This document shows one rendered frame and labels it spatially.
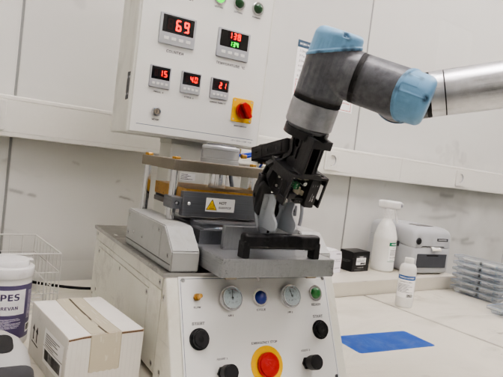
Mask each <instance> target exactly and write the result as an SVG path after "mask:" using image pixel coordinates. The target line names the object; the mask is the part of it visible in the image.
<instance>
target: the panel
mask: <svg viewBox="0 0 503 377"><path fill-rule="evenodd" d="M177 283H178V297H179V310H180V336H181V350H182V364H183V377H218V375H217V372H218V370H219V368H220V367H223V366H224V365H226V364H234V365H236V366H237V368H238V370H239V375H238V377H263V376H262V375H261V374H260V373H259V371H258V369H257V360H258V358H259V357H260V355H262V354H263V353H264V352H271V353H273V354H275V355H276V356H277V358H278V360H279V370H278V373H277V374H276V375H275V376H274V377H340V376H339V371H338V361H337V355H336V350H335V341H334V335H333V330H332V320H331V315H330V309H329V300H328V295H327V289H326V280H325V277H316V278H304V277H282V278H237V279H236V280H225V279H224V278H220V277H218V276H212V277H177ZM288 284H292V285H294V286H295V287H297V289H298V290H299V291H300V294H301V299H300V303H299V304H298V305H297V306H296V307H293V308H287V307H285V306H284V305H283V304H282V303H281V301H280V298H279V293H280V290H281V288H282V287H283V286H286V285H288ZM227 286H235V287H236V288H238V289H239V290H240V292H241V293H242V296H243V302H242V304H241V306H240V308H239V309H237V310H234V311H227V310H225V309H224V308H223V307H222V306H221V305H220V303H219V293H220V292H221V290H222V289H223V288H225V287H227ZM314 287H317V288H319V289H320V291H321V296H320V297H319V298H318V299H315V298H314V297H313V296H312V294H311V290H312V288H314ZM260 290H261V291H264V292H265V293H266V296H267V300H266V303H265V304H258V303H257V301H256V299H255V294H256V292H257V291H260ZM320 321H323V322H325V323H326V324H327V325H328V329H329V332H328V334H327V335H326V336H325V337H318V336H317V334H316V333H315V330H314V328H315V325H316V323H317V322H320ZM197 330H204V331H206V332H207V333H208V335H209V343H208V344H207V346H206V347H204V348H201V349H199V348H197V347H195V346H194V345H193V343H192V335H193V334H194V332H195V331H197ZM309 355H319V356H320V357H321V358H322V359H323V366H322V368H321V369H320V370H310V369H306V368H304V366H303V364H302V362H303V359H304V358H306V357H308V356H309Z"/></svg>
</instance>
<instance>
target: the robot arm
mask: <svg viewBox="0 0 503 377"><path fill-rule="evenodd" d="M363 44H364V39H363V38H362V37H360V36H358V35H356V34H352V33H350V32H347V31H342V30H340V29H337V28H333V27H330V26H327V25H321V26H320V27H318V28H317V29H316V31H315V32H314V36H313V38H312V41H311V44H310V46H309V49H308V51H307V52H306V53H305V54H306V57H305V61H304V64H303V66H302V71H301V73H300V76H299V80H298V82H297V85H296V89H295V92H294V94H293V96H292V99H291V101H290V105H289V108H288V111H287V115H286V119H287V120H286V123H285V125H284V131H285V132H286V133H287V134H289V135H292V137H291V138H283V139H280V140H277V141H272V142H269V143H266V144H259V145H258V146H256V147H252V148H251V160H252V161H254V162H257V163H258V164H262V165H266V166H265V168H264V169H263V171H262V173H261V172H260V173H259V174H258V179H257V181H256V183H255V185H254V189H253V194H252V197H253V207H254V216H255V221H256V226H257V231H258V232H259V233H276V232H277V231H278V230H279V229H280V230H283V231H285V232H287V233H293V232H294V230H295V229H296V222H295V220H294V217H293V211H294V208H295V205H296V203H300V204H301V205H302V206H303V207H306V208H312V207H313V205H314V206H315V207H317V208H319V205H320V202H321V200H322V197H323V194H324V191H325V190H326V186H327V184H328V181H329V179H328V178H327V177H325V176H324V175H323V174H321V173H320V172H319V171H318V170H317V169H318V167H319V164H320V161H321V159H322V156H323V153H324V150H325V151H331V149H332V145H333V144H334V143H332V142H331V141H330V140H328V137H329V133H331V132H332V128H333V126H334V124H335V120H336V117H337V115H338V112H339V110H340V108H341V105H342V102H343V101H344V100H345V101H347V102H349V103H352V104H353V105H357V106H360V107H362V108H366V109H367V110H370V111H374V112H376V113H378V114H379V116H380V117H381V118H382V119H384V120H386V121H388V122H389V123H408V124H410V125H413V126H415V125H418V124H419V123H420V122H421V121H422V120H423V119H424V118H430V117H439V116H446V115H453V114H464V113H470V112H476V111H488V110H494V109H501V108H503V61H494V62H489V63H483V64H474V65H469V66H464V67H455V68H450V69H445V70H436V71H430V72H426V73H423V72H422V71H421V70H420V69H417V68H410V67H406V66H404V65H401V64H397V63H395V62H392V61H388V60H386V59H383V58H379V57H377V56H374V55H370V54H368V53H366V52H363V51H362V50H363ZM320 185H322V186H323V189H322V191H321V194H320V197H319V200H318V199H316V196H317V193H318V191H319V188H320ZM271 191H272V192H273V193H274V194H271ZM275 195H276V196H275Z"/></svg>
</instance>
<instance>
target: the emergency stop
mask: <svg viewBox="0 0 503 377"><path fill-rule="evenodd" d="M257 369H258V371H259V373H260V374H261V375H262V376H263V377H274V376H275V375H276V374H277V373H278V370H279V360H278V358H277V356H276V355H275V354H273V353H271V352H264V353H263V354H262V355H260V357H259V358H258V360H257Z"/></svg>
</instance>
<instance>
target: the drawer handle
mask: <svg viewBox="0 0 503 377"><path fill-rule="evenodd" d="M250 249H280V250H308V255H307V257H309V258H311V259H314V260H318V259H319V255H320V237H319V236H316V235H305V234H286V233H248V232H244V233H241V236H240V240H239V247H238V253H237V256H238V257H241V258H243V259H248V258H249V254H250Z"/></svg>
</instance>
